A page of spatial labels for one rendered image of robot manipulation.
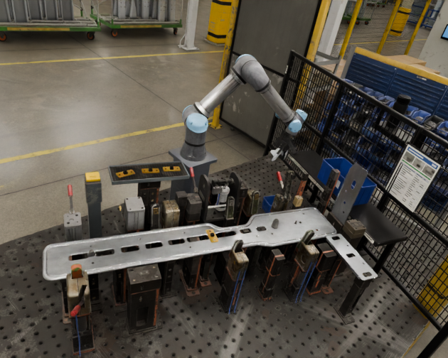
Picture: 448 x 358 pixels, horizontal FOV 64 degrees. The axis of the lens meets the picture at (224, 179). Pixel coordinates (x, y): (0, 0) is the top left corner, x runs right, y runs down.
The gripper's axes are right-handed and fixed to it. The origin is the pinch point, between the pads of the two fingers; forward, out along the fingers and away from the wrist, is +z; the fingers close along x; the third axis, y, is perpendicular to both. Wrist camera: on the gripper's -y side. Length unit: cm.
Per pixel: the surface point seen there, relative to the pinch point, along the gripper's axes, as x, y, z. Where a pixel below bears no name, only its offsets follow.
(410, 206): 8, -78, -23
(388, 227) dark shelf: 8, -76, -7
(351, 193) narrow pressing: 25, -53, -15
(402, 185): 5, -69, -29
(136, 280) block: 122, -21, 36
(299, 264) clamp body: 54, -57, 20
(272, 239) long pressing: 59, -40, 16
